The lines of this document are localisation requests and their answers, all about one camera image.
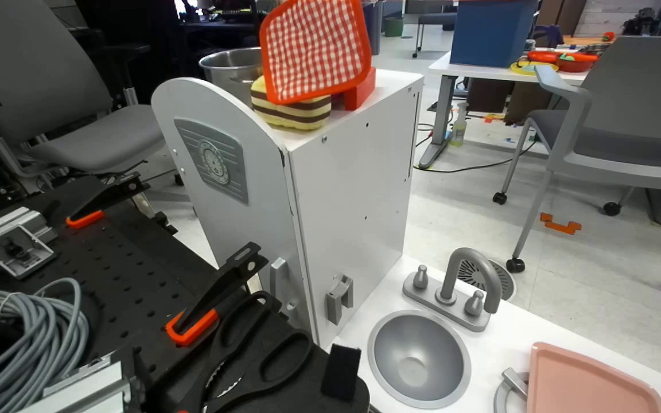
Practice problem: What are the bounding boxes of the grey cable bundle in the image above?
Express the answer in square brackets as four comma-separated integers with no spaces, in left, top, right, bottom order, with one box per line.
[0,274,93,413]

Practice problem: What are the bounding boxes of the orange plastic bowl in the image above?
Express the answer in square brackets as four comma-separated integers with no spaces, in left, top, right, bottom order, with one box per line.
[526,46,602,75]

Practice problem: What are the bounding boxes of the green spray bottle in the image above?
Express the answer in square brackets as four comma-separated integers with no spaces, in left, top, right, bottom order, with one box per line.
[447,98,473,149]

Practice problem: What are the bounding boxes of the black foam block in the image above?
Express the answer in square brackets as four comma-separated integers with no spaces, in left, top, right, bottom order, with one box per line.
[320,342,365,403]

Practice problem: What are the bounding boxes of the blue recycling bin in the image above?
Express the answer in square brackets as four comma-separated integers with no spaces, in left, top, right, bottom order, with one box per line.
[363,0,386,36]

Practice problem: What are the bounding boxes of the white work table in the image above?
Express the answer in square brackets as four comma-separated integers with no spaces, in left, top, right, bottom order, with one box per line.
[427,49,590,171]

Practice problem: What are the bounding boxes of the silver metal bracket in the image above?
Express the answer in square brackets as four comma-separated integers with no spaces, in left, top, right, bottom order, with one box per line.
[40,353,131,413]

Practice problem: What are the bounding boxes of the steel cooking pot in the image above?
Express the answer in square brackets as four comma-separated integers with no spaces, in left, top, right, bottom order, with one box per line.
[197,46,268,104]

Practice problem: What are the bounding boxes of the red checkered pot holder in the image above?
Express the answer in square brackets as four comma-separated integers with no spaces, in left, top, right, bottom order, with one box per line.
[258,0,375,107]

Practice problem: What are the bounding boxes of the small orange floor tape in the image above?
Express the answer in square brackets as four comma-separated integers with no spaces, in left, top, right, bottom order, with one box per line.
[537,210,584,236]

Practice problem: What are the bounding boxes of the silver mounting plate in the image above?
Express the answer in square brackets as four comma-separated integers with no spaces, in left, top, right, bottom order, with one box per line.
[0,224,56,279]

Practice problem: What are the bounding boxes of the blue storage bin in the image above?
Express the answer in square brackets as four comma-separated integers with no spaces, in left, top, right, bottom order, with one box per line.
[450,0,540,68]

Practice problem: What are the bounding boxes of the grey round floor plate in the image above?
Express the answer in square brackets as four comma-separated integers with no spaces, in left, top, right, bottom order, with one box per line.
[458,257,519,302]

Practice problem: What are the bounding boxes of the white toy kitchen cabinet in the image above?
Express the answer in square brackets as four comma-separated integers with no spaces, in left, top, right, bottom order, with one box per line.
[150,65,426,350]

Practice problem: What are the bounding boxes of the yellow striped plush sponge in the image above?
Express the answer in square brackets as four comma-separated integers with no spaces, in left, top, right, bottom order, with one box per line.
[248,72,335,135]

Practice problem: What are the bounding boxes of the grey toy faucet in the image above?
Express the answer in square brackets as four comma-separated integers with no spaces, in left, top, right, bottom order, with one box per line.
[403,244,505,332]

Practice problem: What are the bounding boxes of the grey toy sink basin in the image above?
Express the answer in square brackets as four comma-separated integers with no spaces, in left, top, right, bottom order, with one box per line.
[365,310,473,410]

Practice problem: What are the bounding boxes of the grey padded chair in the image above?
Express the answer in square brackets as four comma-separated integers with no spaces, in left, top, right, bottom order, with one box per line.
[0,0,171,178]

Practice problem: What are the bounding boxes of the grey office chair with armrests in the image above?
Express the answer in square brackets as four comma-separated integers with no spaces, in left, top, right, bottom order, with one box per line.
[491,34,661,301]

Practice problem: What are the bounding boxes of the grey cabinet door handle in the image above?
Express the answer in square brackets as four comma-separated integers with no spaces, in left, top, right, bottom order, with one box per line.
[325,272,357,325]

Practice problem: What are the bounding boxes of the black floor power cable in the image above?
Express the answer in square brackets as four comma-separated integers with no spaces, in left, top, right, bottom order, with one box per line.
[414,135,540,177]

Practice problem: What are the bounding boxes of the pink plastic plate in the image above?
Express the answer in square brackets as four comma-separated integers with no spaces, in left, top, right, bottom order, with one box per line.
[526,342,661,413]

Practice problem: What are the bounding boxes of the white toy kitchen counter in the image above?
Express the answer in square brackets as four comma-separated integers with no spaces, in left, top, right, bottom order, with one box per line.
[328,249,661,413]

